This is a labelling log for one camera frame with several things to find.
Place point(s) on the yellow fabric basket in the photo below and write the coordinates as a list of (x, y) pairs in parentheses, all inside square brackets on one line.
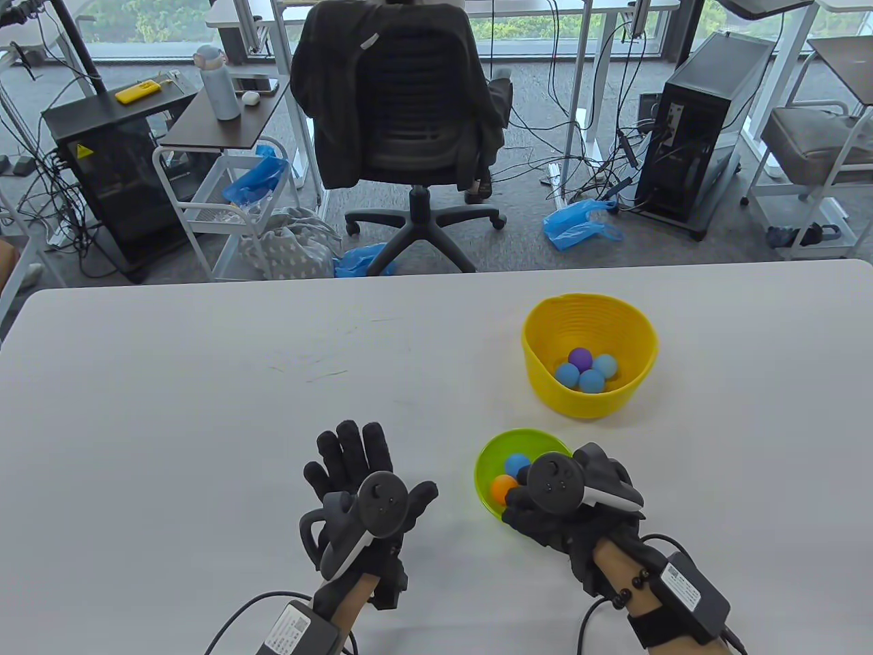
[(586, 406)]

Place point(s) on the purple ping pong ball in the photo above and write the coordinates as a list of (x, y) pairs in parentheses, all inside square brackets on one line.
[(580, 357)]

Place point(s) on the black computer tower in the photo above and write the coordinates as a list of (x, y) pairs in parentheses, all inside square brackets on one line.
[(696, 136)]

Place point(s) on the white trolley cart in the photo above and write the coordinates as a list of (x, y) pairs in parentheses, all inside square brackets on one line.
[(204, 217)]

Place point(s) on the yellow phone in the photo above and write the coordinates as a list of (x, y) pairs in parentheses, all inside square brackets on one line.
[(138, 91)]

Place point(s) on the white power strip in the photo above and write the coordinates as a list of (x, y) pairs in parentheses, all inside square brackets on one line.
[(556, 184)]

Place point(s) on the grey patterned cloth bag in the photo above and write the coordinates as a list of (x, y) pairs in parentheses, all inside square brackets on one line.
[(293, 249)]

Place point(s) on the black smartphone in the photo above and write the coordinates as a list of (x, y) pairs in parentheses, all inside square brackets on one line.
[(256, 84)]

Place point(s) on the blue plastic bag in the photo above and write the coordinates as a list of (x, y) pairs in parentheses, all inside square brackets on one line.
[(573, 228), (354, 260), (256, 179)]

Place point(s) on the dark jacket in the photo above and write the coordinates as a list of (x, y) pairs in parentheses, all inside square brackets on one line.
[(324, 102)]

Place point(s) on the grey thermos bottle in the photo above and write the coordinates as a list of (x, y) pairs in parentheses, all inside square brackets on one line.
[(219, 89)]

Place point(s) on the black white handheld controller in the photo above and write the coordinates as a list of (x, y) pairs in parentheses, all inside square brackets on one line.
[(383, 497), (554, 481)]

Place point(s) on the black office chair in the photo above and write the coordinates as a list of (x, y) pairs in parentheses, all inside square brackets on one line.
[(423, 225)]

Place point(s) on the person's right hand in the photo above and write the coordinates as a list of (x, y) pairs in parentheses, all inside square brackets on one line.
[(545, 527)]

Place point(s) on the black tripod pole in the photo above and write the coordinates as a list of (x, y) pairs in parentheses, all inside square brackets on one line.
[(78, 48)]

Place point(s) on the person's left hand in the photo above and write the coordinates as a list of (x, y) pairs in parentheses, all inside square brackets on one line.
[(349, 450)]

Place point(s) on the person's right forearm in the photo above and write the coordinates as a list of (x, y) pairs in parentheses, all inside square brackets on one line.
[(617, 563)]

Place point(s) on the black wrist sensor box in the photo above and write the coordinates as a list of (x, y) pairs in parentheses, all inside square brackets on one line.
[(297, 629), (689, 595)]

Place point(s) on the black equipment cabinet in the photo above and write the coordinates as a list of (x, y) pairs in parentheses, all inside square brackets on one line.
[(129, 184)]

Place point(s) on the orange ping pong ball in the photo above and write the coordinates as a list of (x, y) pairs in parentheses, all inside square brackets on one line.
[(503, 488)]

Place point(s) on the green plastic bowl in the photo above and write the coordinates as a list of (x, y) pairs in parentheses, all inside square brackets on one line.
[(492, 445)]

